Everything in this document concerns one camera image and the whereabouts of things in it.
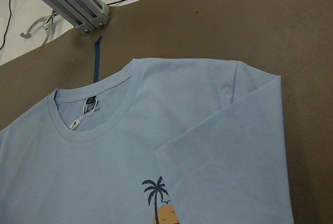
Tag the light blue t-shirt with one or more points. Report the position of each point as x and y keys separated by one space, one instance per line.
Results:
x=171 y=141

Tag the white garment tag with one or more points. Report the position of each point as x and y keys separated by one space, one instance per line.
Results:
x=88 y=109

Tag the white grabber reach tool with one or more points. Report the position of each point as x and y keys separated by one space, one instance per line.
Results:
x=47 y=24

